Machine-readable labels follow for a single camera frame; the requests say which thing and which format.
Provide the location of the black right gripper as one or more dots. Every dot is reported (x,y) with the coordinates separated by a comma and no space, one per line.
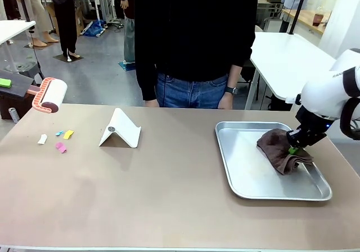
(312,131)

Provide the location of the brown cloth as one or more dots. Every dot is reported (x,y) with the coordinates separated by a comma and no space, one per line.
(275,148)

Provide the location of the person's sleeved right forearm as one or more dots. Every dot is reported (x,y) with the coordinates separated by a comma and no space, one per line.
(146,83)

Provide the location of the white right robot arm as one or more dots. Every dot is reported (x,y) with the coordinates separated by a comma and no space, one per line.
(323,94)

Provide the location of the person's bare left forearm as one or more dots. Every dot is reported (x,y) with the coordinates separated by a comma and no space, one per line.
(234,76)

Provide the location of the person's left hand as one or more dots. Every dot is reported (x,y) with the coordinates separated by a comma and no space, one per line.
(225,101)

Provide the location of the background person's hand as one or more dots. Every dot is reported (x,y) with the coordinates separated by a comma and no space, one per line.
(124,4)

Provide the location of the person's right hand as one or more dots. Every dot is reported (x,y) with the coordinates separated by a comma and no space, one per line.
(152,103)

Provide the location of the dark brown bag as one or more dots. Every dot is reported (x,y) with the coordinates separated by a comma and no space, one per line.
(11,108)

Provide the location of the silver metal can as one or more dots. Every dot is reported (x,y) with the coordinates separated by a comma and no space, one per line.
(13,114)

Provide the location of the silver metal tray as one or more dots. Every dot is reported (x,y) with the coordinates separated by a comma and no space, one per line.
(253,173)

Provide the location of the small white table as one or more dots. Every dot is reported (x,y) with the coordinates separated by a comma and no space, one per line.
(14,29)

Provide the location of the white paper scrap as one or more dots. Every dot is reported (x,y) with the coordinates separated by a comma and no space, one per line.
(42,139)

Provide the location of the dark floor mat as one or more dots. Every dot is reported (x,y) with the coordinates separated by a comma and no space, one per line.
(69,58)

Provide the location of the blue paper scrap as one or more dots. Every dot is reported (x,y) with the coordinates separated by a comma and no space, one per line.
(59,133)

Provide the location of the background person beige trousers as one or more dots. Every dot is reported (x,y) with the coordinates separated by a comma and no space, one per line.
(39,13)

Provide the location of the background person black clothes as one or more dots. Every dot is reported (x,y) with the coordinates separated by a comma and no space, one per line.
(11,1)

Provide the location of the yellow paper scrap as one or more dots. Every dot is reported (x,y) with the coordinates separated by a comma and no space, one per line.
(68,134)

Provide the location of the pink paper scrap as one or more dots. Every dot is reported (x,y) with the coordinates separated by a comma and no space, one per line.
(60,146)

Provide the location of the black wrist watch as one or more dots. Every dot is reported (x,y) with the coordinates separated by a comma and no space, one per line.
(231,90)

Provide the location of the large white desk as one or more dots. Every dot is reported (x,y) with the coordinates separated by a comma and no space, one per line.
(287,63)

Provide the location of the background person dark trousers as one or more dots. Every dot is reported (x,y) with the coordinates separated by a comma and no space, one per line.
(66,18)

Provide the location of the cardboard box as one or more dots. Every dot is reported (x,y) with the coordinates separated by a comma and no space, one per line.
(79,21)

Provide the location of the blue plastic bag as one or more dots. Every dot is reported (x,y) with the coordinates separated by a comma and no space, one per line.
(94,28)

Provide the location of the person's blue jeans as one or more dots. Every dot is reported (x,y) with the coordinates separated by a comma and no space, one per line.
(191,93)

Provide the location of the blue floor mat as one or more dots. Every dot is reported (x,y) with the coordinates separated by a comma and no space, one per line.
(126,65)

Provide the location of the white folded roller stand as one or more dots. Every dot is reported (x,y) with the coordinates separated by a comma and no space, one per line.
(123,134)

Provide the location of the background person light jeans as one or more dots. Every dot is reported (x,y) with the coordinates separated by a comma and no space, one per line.
(129,38)

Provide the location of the wooden counter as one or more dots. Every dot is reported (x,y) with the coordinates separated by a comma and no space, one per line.
(306,18)

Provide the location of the brown cup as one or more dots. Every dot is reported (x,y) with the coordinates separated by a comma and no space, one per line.
(317,20)

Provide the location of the black stand pole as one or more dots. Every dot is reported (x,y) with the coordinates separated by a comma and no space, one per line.
(298,10)

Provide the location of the person's black sweater torso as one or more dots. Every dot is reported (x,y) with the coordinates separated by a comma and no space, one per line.
(197,29)

